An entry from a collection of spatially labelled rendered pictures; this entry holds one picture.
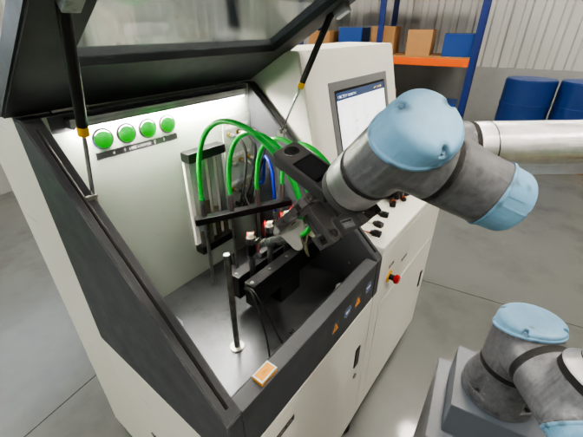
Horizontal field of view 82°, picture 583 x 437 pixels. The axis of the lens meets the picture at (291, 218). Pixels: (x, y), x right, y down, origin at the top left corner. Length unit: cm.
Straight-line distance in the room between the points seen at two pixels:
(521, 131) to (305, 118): 73
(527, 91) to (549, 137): 477
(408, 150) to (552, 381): 53
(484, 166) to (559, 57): 680
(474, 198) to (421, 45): 564
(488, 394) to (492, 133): 57
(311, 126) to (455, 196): 82
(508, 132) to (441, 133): 22
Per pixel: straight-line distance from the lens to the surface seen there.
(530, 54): 715
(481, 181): 38
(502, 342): 81
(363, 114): 143
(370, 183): 36
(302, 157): 50
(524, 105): 536
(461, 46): 594
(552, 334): 80
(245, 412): 79
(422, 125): 32
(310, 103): 115
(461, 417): 93
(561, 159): 58
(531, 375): 77
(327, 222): 48
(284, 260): 106
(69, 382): 227
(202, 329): 109
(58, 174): 83
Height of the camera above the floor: 162
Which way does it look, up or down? 30 degrees down
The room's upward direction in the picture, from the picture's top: straight up
